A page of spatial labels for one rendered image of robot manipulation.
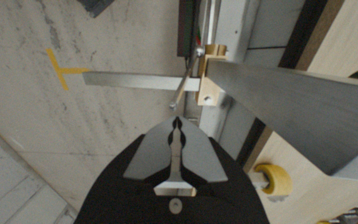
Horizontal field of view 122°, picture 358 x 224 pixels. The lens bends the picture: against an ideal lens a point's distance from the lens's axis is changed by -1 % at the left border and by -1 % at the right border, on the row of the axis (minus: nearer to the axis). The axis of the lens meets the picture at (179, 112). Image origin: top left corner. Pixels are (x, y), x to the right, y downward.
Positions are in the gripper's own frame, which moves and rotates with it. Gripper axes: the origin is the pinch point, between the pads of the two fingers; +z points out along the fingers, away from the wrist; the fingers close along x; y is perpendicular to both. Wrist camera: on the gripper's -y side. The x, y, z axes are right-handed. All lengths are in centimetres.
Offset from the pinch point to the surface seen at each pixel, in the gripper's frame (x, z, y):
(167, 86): -2.7, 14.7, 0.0
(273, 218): 58, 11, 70
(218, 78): 6.0, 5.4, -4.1
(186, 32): 2.0, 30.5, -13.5
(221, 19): 14.8, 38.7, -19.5
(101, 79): -18.2, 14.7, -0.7
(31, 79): -157, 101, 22
